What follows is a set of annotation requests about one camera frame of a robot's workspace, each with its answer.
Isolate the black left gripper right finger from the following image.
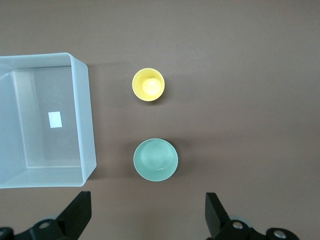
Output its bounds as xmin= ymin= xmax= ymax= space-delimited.
xmin=205 ymin=191 xmax=301 ymax=240

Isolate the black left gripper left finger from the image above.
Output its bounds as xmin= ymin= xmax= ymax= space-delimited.
xmin=0 ymin=191 xmax=93 ymax=240

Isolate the mint green bowl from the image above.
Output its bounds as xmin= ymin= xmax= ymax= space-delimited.
xmin=133 ymin=138 xmax=179 ymax=182

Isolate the yellow cup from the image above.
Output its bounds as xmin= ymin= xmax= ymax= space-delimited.
xmin=131 ymin=67 xmax=166 ymax=102

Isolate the translucent white plastic box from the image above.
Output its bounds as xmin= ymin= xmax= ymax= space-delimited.
xmin=0 ymin=51 xmax=98 ymax=189

